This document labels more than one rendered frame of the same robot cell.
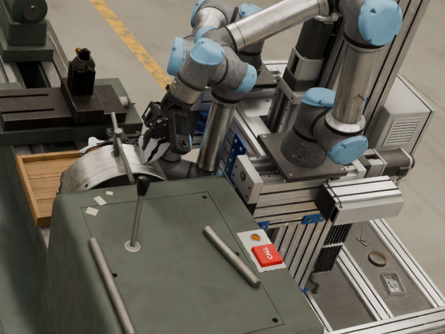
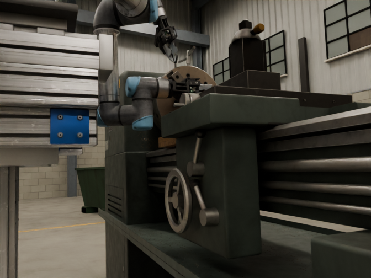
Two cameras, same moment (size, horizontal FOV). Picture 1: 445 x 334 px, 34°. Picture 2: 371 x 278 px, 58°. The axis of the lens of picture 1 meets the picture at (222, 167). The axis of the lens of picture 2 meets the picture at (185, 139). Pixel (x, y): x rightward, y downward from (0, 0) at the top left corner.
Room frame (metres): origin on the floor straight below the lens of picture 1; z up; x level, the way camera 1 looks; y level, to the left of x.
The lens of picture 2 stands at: (3.02, 0.57, 0.78)
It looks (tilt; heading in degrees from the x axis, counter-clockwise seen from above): 5 degrees up; 192
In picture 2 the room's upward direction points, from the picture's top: 2 degrees counter-clockwise
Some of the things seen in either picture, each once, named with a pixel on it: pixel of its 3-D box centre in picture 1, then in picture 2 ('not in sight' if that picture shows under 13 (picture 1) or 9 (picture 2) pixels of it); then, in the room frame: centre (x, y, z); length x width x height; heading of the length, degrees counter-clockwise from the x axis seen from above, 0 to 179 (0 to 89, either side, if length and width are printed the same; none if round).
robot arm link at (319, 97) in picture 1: (319, 111); not in sight; (1.90, -0.24, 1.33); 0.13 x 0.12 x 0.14; 34
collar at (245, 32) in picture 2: (83, 61); (245, 37); (2.11, 0.56, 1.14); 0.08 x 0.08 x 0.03
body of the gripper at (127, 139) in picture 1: (125, 144); (183, 89); (1.79, 0.31, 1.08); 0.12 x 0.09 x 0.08; 123
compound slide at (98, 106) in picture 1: (81, 99); (242, 89); (2.08, 0.54, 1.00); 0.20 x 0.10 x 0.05; 34
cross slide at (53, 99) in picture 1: (60, 106); (269, 105); (2.07, 0.61, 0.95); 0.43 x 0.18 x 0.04; 124
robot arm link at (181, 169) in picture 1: (171, 167); (138, 115); (1.87, 0.16, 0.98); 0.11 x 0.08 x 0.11; 89
